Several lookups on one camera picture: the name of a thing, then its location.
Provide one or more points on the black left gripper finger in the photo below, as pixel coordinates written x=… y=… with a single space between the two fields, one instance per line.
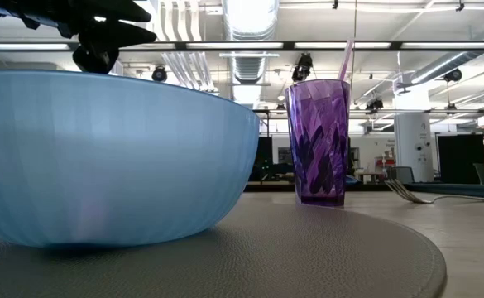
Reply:
x=121 y=10
x=117 y=36

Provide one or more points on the blue plastic bowl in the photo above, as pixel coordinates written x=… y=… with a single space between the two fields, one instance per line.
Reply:
x=101 y=157

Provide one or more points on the purple faceted plastic tumbler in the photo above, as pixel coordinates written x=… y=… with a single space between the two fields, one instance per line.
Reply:
x=318 y=145

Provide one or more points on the pink drinking straw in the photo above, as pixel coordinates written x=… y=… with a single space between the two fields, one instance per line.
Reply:
x=346 y=60

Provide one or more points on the silver metal fork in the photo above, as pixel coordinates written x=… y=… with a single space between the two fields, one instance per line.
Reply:
x=407 y=196

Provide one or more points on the black ceiling spotlight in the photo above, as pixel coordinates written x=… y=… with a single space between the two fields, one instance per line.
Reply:
x=453 y=75
x=159 y=75

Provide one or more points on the black partition panel row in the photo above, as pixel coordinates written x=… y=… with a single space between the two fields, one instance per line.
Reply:
x=458 y=159
x=265 y=159

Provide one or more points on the black rig crossbar with lights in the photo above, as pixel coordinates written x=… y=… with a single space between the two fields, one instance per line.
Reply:
x=394 y=46

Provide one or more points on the round grey leather placemat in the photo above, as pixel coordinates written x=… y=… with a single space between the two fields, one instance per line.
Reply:
x=287 y=256

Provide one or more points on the white round pillar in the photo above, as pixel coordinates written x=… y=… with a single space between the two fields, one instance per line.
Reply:
x=413 y=145

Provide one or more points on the grey office chair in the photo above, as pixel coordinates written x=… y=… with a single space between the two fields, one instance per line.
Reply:
x=403 y=174

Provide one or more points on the black overhead camera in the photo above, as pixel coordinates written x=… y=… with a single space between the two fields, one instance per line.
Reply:
x=302 y=68

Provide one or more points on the black aluminium table frame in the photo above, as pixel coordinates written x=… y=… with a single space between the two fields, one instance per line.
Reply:
x=452 y=189

